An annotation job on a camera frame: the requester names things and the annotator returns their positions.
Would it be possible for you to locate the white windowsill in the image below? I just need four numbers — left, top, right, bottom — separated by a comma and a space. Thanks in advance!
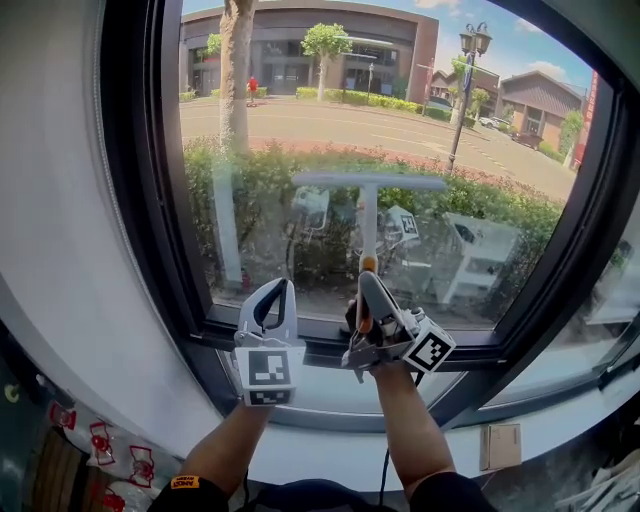
214, 389, 640, 494

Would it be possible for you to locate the person's black shirt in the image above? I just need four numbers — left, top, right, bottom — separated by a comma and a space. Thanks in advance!
159, 472, 496, 512

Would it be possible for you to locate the person's right forearm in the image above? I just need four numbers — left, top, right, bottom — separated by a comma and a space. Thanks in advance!
372, 359, 457, 499

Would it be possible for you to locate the person's left forearm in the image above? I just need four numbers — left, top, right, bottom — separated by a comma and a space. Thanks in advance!
182, 402, 274, 496

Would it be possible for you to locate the white squeegee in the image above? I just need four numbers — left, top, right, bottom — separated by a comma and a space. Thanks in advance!
292, 172, 447, 335

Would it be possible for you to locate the large street tree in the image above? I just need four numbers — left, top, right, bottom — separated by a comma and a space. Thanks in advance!
218, 0, 259, 156

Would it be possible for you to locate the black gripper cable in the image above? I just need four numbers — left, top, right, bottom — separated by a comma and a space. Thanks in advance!
377, 447, 392, 506

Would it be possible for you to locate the dark teal panel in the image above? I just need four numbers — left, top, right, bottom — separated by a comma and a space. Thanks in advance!
0, 319, 51, 512

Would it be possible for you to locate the small cardboard box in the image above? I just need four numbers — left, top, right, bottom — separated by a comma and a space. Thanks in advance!
478, 422, 524, 472

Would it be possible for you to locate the wooden slatted panel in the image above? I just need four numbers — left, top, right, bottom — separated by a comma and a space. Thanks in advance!
29, 427, 109, 512

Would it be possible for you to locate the green hedge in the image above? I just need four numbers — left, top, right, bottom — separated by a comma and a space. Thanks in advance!
182, 139, 566, 321

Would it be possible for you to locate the black street lamp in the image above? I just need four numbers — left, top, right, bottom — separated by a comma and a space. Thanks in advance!
447, 20, 494, 174

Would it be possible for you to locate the dark-roofed brown house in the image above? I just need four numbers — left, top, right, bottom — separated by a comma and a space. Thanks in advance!
499, 69, 589, 151

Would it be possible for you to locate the clear red-handled water bottle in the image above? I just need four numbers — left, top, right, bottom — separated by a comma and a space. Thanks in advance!
82, 419, 124, 469
47, 399, 84, 436
122, 442, 174, 489
92, 482, 131, 512

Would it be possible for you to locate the brown building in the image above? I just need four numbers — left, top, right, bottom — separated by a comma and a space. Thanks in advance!
178, 0, 440, 106

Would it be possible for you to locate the clear window glass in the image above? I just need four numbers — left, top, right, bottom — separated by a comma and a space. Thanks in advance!
177, 0, 616, 331

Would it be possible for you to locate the black window frame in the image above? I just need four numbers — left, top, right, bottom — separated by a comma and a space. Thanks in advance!
99, 0, 640, 436

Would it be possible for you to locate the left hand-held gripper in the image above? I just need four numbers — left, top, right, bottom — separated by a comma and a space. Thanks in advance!
230, 278, 307, 407

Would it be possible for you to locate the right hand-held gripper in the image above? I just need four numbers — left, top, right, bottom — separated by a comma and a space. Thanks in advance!
341, 271, 457, 384

